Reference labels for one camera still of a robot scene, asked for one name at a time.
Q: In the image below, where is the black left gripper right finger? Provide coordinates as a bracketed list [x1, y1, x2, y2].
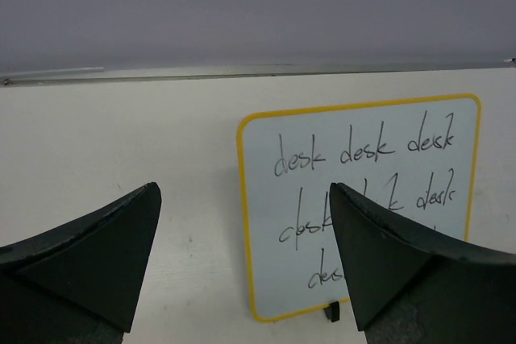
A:
[330, 183, 515, 343]

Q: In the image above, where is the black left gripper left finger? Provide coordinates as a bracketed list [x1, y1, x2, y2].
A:
[1, 182, 162, 343]

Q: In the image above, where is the yellow-framed small whiteboard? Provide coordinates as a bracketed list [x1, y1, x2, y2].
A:
[236, 93, 481, 322]

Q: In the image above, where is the black whiteboard clip stand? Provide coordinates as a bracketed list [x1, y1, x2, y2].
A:
[323, 300, 340, 323]

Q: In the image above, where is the aluminium table edge rail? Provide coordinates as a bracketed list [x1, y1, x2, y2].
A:
[1, 57, 515, 88]

